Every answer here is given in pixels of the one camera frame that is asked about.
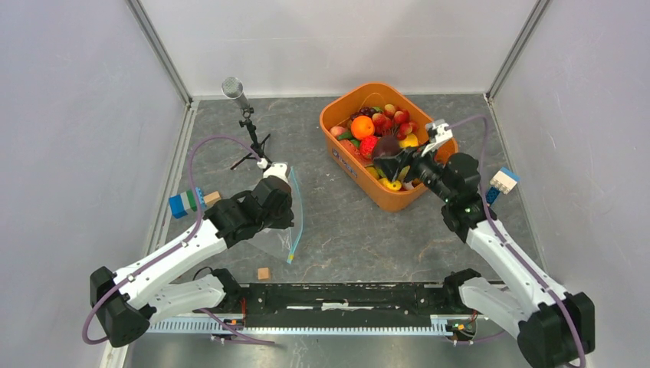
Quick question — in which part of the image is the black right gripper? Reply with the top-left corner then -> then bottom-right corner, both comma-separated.
374,140 -> 455,204

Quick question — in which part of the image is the dark purple mangosteen toy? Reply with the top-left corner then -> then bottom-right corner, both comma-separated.
371,135 -> 402,160

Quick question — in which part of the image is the red strawberry toy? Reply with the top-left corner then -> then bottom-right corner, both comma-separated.
359,135 -> 379,160

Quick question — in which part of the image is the clear zip top bag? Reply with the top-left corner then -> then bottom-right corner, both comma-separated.
248,168 -> 304,265

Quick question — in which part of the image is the orange fruit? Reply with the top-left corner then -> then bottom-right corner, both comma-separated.
350,116 -> 375,140

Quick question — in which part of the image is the dark purple grape bunch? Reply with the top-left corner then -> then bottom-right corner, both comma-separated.
354,107 -> 382,118

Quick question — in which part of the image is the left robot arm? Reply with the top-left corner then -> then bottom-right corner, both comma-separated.
90,170 -> 294,347

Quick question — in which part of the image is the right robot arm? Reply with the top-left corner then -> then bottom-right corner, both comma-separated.
373,148 -> 595,367

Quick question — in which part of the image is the watermelon slice toy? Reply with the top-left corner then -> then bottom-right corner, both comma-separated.
339,140 -> 372,167

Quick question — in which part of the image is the yellow lemon toy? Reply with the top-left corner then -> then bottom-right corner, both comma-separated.
399,133 -> 419,148

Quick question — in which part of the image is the lychee cluster toy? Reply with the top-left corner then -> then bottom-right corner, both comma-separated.
369,104 -> 419,140

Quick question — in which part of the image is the green chili pepper toy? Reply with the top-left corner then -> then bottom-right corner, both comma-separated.
336,131 -> 356,143

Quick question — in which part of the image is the tan wooden block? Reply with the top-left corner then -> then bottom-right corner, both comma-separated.
203,191 -> 222,208

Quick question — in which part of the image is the pink peach toy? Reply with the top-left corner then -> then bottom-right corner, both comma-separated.
329,126 -> 348,139

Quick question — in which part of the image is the small wooden cube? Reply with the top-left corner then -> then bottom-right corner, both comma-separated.
257,268 -> 271,281

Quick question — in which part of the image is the orange plastic bin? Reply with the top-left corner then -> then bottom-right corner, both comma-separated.
320,82 -> 458,212

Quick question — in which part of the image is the blue green white block stack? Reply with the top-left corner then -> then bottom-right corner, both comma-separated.
168,187 -> 206,219

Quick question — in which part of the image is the black tripod microphone stand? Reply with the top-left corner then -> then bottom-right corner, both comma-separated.
222,77 -> 271,163

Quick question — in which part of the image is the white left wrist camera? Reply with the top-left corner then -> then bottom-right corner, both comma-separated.
257,158 -> 291,182

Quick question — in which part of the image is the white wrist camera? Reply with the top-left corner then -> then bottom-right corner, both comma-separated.
257,158 -> 291,182
421,119 -> 453,156

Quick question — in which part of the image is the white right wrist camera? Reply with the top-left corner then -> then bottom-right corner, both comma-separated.
421,119 -> 453,156

